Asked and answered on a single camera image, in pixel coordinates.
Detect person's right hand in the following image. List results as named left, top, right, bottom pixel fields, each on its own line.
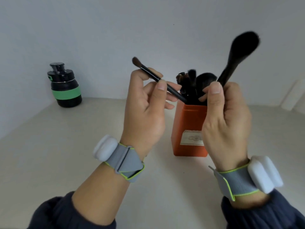
left=198, top=81, right=252, bottom=172

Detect person's left hand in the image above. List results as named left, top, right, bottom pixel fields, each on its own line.
left=120, top=67, right=182, bottom=161

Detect orange square tin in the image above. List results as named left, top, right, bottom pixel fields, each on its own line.
left=171, top=100, right=208, bottom=157

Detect brushes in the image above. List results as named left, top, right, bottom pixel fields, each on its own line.
left=176, top=69, right=218, bottom=106

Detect fluffy dark powder makeup brush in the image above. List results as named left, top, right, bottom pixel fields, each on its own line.
left=217, top=31, right=261, bottom=88

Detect person's left forearm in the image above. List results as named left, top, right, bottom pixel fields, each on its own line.
left=27, top=162, right=130, bottom=229

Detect person's right forearm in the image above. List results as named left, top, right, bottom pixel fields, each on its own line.
left=221, top=189, right=305, bottom=229

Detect white paper roll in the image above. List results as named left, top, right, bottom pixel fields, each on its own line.
left=281, top=78, right=305, bottom=111

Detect black green water bottle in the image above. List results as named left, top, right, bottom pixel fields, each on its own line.
left=47, top=62, right=83, bottom=108

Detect beige table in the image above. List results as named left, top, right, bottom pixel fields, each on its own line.
left=0, top=97, right=305, bottom=229

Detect white wrist tracker grey strap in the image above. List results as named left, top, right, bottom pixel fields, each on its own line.
left=93, top=135, right=145, bottom=184
left=208, top=156, right=284, bottom=202

